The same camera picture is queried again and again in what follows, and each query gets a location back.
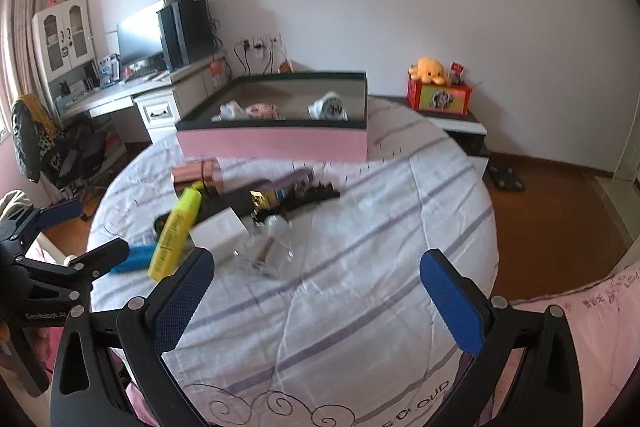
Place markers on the black office chair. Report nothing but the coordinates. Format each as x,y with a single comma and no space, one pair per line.
50,147

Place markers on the pink box with green rim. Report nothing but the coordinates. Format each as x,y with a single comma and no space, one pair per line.
270,144

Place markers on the white glass-door cabinet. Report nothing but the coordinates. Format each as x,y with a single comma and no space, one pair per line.
62,37

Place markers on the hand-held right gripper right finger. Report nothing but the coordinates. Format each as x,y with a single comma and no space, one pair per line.
452,304

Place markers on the black monitor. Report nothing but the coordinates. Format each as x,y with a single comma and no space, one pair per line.
140,34

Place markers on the red printed box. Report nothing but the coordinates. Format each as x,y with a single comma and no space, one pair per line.
440,97

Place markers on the black computer tower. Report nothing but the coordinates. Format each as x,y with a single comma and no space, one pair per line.
185,32

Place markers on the white wall outlet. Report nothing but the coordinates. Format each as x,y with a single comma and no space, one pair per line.
260,42

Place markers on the white crumpled item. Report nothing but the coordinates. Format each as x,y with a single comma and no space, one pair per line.
231,109

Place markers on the white door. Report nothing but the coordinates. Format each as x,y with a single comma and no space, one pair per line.
627,162

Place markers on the yellow plush octopus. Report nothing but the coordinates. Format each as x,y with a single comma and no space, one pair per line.
429,69

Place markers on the white desk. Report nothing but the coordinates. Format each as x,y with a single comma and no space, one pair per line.
160,99

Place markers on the pink blanket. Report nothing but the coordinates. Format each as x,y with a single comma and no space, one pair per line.
590,332

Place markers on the black bathroom scale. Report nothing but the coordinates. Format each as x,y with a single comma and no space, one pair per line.
506,179

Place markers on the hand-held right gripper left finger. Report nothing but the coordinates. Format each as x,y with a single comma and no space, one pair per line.
185,302

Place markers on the small red items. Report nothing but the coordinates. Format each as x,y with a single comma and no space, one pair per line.
457,72

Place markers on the yellow highlighter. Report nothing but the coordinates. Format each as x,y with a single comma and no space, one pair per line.
172,237

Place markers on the clear plastic bottle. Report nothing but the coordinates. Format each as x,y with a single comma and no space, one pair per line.
272,234

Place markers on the orange-capped bottle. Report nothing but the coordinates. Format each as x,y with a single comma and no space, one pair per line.
216,74

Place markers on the rose gold metallic container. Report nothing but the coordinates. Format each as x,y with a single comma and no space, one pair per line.
195,177

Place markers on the orange snack cup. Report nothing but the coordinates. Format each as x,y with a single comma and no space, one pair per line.
285,67

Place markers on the dark bedside table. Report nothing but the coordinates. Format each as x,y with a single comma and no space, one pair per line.
465,122

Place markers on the black toy track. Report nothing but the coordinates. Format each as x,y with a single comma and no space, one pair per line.
320,196

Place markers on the blue rectangular box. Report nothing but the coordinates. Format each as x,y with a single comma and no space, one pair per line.
135,259

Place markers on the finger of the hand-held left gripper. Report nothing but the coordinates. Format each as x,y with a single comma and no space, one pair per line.
60,213
100,257

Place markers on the dark blue carton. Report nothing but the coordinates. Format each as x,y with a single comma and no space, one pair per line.
285,192

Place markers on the beige curtain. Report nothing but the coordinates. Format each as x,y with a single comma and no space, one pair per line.
25,32

